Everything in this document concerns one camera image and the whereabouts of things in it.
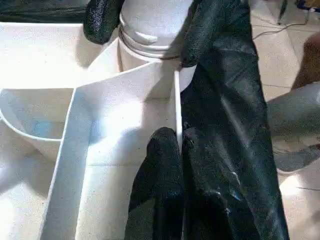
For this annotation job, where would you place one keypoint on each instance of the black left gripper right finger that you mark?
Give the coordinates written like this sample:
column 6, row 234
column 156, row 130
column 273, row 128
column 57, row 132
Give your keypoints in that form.
column 207, row 200

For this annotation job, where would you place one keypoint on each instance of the white plastic table leg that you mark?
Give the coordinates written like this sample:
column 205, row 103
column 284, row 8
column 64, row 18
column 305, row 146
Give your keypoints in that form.
column 155, row 20

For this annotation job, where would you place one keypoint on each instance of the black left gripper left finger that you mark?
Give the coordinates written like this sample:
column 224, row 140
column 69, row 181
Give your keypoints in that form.
column 160, row 187

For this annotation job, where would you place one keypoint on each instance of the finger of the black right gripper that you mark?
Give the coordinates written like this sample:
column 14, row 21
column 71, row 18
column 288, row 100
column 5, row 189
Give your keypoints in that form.
column 197, row 30
column 100, row 20

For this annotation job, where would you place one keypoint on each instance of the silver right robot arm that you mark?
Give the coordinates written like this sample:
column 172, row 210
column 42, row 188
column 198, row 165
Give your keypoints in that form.
column 292, row 125

